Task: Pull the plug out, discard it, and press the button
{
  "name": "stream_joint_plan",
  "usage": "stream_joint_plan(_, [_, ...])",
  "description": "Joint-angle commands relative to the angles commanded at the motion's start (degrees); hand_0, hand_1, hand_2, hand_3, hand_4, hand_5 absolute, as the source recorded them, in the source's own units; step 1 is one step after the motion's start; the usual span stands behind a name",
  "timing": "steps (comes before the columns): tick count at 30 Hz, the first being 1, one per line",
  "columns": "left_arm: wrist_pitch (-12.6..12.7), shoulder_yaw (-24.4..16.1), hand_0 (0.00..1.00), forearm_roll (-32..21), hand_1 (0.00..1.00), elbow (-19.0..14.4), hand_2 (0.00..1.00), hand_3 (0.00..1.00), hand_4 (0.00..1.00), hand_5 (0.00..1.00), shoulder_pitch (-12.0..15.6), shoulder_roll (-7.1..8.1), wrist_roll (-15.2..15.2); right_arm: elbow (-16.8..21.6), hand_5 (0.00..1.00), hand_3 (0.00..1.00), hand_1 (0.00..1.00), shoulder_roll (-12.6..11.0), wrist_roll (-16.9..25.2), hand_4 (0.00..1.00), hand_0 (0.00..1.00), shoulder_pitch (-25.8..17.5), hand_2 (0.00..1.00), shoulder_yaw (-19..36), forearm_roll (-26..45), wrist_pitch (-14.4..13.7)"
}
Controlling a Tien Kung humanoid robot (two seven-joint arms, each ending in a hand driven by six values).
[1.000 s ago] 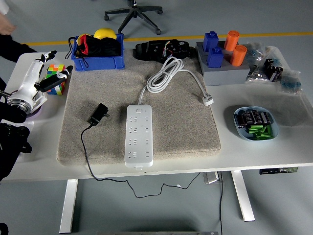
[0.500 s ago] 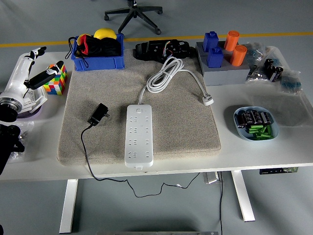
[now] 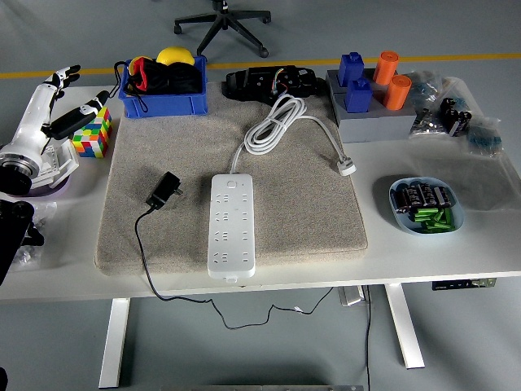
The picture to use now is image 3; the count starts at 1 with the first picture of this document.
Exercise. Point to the grey block base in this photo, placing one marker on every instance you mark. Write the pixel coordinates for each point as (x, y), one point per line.
(374, 126)

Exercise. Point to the clear bag of metal parts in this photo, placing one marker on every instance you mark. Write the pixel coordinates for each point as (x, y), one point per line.
(30, 256)

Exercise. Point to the blue block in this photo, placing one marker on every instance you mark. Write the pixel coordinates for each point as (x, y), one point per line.
(358, 97)
(350, 69)

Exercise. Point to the grey-brown mat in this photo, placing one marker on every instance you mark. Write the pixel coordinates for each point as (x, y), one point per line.
(305, 212)

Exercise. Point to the purple dish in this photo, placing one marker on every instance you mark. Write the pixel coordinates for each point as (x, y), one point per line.
(53, 192)

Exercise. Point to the black battery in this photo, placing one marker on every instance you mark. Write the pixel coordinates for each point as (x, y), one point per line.
(443, 196)
(426, 194)
(400, 201)
(413, 196)

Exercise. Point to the bag of blue parts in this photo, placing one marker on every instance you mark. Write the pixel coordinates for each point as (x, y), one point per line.
(484, 140)
(425, 87)

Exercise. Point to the yellow ball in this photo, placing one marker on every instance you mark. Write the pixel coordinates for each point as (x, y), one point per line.
(175, 55)

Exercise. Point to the bag of silver screws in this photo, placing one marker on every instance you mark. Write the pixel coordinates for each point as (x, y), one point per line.
(425, 124)

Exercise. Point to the blue plastic bin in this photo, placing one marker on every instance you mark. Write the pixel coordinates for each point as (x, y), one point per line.
(163, 106)

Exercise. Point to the green battery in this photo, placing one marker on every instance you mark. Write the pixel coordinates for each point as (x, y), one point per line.
(429, 228)
(444, 216)
(446, 227)
(423, 215)

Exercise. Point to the metal box under table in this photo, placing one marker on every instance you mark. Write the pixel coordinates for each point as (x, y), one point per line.
(352, 296)

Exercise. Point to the white wall switch panel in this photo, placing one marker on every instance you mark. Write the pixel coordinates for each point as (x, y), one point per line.
(57, 163)

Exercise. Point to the bag of black components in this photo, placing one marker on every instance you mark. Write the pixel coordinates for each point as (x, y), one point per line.
(456, 116)

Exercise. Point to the black office chair base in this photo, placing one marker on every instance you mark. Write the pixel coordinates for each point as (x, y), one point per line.
(224, 24)

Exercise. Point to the light blue dish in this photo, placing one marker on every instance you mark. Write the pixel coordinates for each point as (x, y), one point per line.
(401, 225)

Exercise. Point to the black table control panel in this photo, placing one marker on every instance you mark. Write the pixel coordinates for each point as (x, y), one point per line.
(464, 284)

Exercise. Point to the large clear plastic bag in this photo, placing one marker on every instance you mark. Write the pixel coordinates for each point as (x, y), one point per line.
(488, 183)

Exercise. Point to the colourful puzzle cube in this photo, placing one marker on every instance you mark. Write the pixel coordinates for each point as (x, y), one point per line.
(93, 140)

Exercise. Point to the white table leg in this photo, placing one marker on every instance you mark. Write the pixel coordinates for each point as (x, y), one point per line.
(405, 326)
(115, 342)

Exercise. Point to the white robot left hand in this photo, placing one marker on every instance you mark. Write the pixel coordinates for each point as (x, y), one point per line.
(30, 122)

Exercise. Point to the white power strip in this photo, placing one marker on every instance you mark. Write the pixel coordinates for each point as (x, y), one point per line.
(231, 244)

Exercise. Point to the orange cylinder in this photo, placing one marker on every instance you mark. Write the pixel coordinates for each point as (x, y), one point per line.
(384, 67)
(398, 93)

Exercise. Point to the black electronic device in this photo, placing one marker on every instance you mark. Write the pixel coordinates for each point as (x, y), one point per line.
(256, 81)

